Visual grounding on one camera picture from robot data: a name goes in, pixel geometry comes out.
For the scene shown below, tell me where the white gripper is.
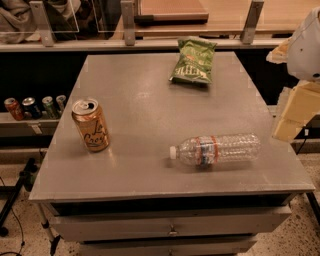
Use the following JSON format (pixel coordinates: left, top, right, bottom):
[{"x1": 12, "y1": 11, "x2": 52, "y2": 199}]
[{"x1": 266, "y1": 7, "x2": 320, "y2": 142}]

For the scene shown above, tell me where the grey cloth bundle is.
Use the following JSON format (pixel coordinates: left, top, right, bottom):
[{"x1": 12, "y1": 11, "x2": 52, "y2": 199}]
[{"x1": 0, "y1": 0, "x2": 81, "y2": 44}]

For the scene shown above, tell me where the clear plastic water bottle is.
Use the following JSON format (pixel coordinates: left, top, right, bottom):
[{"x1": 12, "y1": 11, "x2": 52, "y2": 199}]
[{"x1": 170, "y1": 133, "x2": 261, "y2": 166}]

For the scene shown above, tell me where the wooden board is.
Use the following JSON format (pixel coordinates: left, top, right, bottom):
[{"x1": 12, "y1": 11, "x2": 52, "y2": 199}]
[{"x1": 134, "y1": 0, "x2": 209, "y2": 24}]

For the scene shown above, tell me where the green chip bag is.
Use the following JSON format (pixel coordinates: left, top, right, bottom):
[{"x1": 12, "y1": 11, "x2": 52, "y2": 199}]
[{"x1": 169, "y1": 36, "x2": 216, "y2": 84}]

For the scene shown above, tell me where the dark blue soda can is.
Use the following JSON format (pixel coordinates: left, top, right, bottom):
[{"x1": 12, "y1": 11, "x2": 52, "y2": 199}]
[{"x1": 22, "y1": 97, "x2": 42, "y2": 119}]

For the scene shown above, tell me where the black tripod stand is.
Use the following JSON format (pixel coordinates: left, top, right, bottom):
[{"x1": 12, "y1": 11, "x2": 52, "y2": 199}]
[{"x1": 0, "y1": 158, "x2": 38, "y2": 237}]

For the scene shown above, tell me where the grey lower drawer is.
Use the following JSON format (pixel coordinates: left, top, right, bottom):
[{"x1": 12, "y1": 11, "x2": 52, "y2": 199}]
[{"x1": 80, "y1": 235, "x2": 256, "y2": 256}]

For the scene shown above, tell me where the silver soda can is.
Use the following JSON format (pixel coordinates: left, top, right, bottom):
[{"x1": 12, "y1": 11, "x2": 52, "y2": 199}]
[{"x1": 56, "y1": 95, "x2": 66, "y2": 112}]

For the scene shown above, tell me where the grey drawer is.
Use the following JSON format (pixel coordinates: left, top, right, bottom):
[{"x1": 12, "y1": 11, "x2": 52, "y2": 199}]
[
  {"x1": 80, "y1": 235, "x2": 256, "y2": 256},
  {"x1": 51, "y1": 206, "x2": 291, "y2": 241}
]

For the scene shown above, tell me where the green soda can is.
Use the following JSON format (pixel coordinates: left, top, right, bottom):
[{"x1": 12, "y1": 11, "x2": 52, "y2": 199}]
[{"x1": 42, "y1": 96, "x2": 59, "y2": 119}]

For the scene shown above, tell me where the grey upper drawer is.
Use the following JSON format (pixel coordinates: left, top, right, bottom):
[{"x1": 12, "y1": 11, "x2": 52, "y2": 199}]
[{"x1": 51, "y1": 206, "x2": 291, "y2": 241}]

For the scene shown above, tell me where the red soda can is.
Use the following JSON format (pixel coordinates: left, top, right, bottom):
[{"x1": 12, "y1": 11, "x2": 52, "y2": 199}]
[{"x1": 4, "y1": 98, "x2": 24, "y2": 121}]

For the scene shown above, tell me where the orange LaCroix can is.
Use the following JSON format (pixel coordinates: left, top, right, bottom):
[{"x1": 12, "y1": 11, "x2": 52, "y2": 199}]
[{"x1": 72, "y1": 98, "x2": 110, "y2": 152}]

